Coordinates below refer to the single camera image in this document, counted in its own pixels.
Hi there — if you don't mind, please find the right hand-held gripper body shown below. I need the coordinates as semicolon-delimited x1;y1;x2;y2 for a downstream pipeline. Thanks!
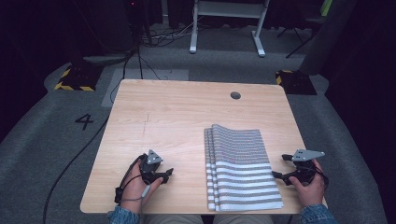
290;148;326;187

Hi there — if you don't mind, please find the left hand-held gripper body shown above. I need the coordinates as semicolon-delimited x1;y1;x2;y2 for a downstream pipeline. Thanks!
138;148;164;185

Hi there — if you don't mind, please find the grey white striped towel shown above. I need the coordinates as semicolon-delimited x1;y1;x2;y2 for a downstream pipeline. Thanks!
204;123;285;213

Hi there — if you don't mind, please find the person's left hand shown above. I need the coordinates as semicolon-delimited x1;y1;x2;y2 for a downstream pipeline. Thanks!
120;161;163;215

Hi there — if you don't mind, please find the person's right hand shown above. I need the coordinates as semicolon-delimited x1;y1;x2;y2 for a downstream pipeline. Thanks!
288;159;327;208

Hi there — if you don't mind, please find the black folding stand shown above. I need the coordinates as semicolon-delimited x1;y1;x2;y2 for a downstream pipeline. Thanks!
276;15;326;60

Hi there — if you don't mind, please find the grey cable with plug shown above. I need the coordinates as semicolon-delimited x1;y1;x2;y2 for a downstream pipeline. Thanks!
121;184;152;217

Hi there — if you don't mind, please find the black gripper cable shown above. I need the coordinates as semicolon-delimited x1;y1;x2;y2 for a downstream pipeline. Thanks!
306;161;330;191
113;154;148;205

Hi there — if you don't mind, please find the black yellow striped base plate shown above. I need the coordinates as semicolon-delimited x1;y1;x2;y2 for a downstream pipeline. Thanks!
53;63;104;92
275;69;318;96

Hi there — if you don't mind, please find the long black floor cable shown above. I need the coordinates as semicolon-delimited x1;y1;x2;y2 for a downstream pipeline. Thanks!
42;52;163;224

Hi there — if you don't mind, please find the bundle of floor cables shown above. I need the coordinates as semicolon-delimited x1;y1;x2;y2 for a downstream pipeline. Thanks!
139;15;206;49

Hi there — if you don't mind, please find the white metal desk frame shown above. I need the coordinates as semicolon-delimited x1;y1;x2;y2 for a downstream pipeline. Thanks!
189;0;271;58

